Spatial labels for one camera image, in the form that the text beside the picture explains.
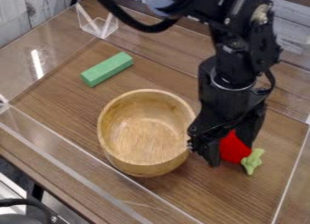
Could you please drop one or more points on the black metal frame with screw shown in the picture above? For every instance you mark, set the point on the black metal frame with screw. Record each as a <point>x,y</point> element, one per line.
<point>41,211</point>

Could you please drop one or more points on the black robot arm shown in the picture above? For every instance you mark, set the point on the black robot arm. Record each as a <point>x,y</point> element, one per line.
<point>246,52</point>

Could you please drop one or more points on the green rectangular block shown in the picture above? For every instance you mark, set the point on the green rectangular block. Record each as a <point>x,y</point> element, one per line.
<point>102,71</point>

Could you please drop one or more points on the clear acrylic corner bracket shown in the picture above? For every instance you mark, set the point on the clear acrylic corner bracket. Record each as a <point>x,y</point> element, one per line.
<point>100,27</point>

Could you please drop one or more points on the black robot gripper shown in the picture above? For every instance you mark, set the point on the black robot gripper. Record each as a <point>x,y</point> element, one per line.
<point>227,110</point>

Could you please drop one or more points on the wooden bowl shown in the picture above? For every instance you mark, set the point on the wooden bowl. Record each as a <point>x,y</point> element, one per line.
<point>142,132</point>

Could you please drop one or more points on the red plush strawberry toy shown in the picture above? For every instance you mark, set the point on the red plush strawberry toy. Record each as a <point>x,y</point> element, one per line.
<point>235,152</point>

